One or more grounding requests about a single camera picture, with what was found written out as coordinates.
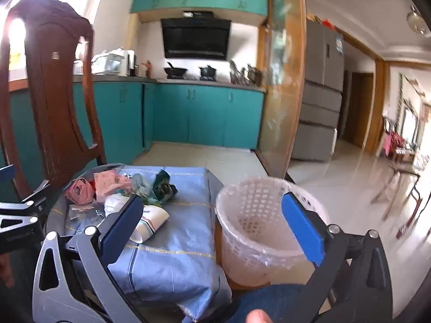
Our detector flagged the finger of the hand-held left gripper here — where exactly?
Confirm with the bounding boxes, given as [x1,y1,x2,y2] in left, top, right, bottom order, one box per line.
[0,165,16,185]
[0,179,51,231]

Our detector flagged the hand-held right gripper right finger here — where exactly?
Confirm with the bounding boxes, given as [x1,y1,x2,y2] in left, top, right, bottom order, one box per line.
[281,192,394,323]

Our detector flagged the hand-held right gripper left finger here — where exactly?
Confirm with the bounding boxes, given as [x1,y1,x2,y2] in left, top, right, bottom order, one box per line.
[32,194,149,323]

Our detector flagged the pink plastic bag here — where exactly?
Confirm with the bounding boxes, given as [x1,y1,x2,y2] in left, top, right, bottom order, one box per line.
[65,177,96,206]

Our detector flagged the white plastic basket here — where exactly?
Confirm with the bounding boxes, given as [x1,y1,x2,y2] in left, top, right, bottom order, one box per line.
[215,176,331,285]

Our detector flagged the person's right hand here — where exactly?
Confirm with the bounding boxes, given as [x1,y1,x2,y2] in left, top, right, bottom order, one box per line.
[246,310,274,323]

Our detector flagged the white paper cup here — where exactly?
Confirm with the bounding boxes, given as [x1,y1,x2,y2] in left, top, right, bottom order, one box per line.
[104,195,170,243]

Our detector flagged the clear plastic wrapper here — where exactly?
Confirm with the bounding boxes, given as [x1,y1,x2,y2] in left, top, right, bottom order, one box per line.
[69,203,106,227]

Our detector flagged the salmon pink wrapper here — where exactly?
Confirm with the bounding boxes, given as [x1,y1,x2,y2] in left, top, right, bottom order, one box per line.
[92,171,133,199]

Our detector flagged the blue striped cloth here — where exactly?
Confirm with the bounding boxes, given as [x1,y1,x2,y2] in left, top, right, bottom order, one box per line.
[45,165,233,321]

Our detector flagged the green snack packet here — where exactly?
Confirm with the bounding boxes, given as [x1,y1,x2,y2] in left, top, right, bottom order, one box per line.
[148,169,179,206]

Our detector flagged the person's blue jeans leg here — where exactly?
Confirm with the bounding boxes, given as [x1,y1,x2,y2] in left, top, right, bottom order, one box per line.
[183,283,317,323]

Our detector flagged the wooden chair back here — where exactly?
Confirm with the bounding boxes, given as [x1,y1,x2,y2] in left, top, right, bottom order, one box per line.
[0,0,108,202]

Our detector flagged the wooden side table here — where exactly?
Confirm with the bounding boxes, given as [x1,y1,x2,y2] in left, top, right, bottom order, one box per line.
[370,160,425,239]

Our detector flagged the brown wooden door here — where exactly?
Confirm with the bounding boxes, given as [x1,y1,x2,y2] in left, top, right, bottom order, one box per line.
[343,72,374,147]

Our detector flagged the grey refrigerator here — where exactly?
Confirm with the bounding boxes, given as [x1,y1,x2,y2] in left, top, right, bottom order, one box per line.
[291,18,345,162]

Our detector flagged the teal kitchen base cabinets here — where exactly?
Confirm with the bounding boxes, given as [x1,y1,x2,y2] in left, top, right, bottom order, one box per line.
[0,80,266,189]

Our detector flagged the white kitchen appliance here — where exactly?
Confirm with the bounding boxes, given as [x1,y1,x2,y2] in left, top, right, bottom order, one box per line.
[92,49,130,76]

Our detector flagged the glass sliding door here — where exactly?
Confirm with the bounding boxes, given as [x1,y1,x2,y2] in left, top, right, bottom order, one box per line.
[258,0,307,179]

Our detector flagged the steel pot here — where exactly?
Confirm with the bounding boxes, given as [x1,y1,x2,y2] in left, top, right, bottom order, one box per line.
[247,65,262,85]

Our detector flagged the gas stove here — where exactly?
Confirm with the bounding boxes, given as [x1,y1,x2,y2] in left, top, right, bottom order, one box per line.
[166,76,217,82]

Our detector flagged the black wok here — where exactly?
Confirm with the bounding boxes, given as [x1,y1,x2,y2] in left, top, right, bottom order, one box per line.
[164,62,188,78]

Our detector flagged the grey kitchen countertop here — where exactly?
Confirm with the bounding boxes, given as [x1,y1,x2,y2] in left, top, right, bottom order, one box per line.
[72,74,266,91]

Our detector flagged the black range hood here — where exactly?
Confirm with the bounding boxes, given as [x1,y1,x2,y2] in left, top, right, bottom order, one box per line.
[161,11,232,62]

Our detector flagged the ceiling lamp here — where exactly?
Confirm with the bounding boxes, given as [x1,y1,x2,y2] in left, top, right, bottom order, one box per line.
[406,5,431,37]

